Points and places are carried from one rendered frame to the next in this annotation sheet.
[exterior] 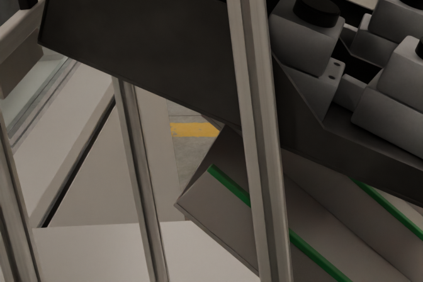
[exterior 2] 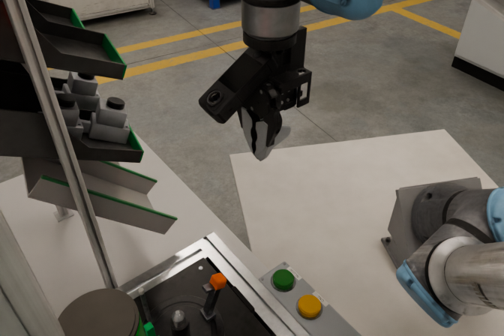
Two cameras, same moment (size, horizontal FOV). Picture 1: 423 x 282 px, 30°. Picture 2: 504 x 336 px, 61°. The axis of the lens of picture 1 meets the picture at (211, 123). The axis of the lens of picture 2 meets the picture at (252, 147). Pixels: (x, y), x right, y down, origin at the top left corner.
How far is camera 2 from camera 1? 0.28 m
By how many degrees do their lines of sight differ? 43
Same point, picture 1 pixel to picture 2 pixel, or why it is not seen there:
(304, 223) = not seen: hidden behind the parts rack
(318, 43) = (73, 114)
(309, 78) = (71, 127)
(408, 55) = (106, 108)
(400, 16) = (83, 84)
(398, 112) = (107, 129)
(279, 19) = not seen: hidden behind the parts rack
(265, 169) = (73, 170)
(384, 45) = (79, 97)
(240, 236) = (61, 197)
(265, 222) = (76, 189)
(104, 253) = not seen: outside the picture
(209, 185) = (43, 183)
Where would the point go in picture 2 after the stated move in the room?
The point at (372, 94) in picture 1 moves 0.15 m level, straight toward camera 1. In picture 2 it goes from (95, 125) to (130, 174)
